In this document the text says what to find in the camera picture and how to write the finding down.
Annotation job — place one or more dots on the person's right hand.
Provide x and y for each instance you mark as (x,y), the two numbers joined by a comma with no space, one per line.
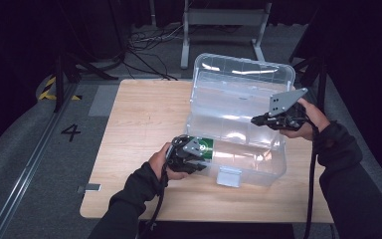
(316,121)

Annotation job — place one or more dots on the yellow black hazard tape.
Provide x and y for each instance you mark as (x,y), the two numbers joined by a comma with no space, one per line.
(46,96)

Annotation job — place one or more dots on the grey metal stand frame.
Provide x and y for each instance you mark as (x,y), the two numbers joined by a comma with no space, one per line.
(225,16)

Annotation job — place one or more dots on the green medicine box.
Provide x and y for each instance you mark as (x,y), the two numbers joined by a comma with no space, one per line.
(208,149)

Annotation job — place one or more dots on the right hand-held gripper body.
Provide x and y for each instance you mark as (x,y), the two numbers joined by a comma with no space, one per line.
(286,116)

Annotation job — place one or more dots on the clear plastic storage box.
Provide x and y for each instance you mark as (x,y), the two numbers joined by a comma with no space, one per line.
(232,99)

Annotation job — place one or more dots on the person's left hand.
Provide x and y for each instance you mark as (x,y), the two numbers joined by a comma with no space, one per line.
(159,162)

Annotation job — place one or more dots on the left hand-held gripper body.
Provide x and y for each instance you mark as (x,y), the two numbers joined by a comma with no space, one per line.
(184,152)

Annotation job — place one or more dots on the grey floor rail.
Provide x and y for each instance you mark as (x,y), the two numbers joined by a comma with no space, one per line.
(30,162)

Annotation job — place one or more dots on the black stand legs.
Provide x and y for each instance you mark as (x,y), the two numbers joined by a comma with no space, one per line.
(59,79)
(321,79)

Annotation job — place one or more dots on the metal table bracket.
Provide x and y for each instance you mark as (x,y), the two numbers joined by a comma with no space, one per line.
(91,187)

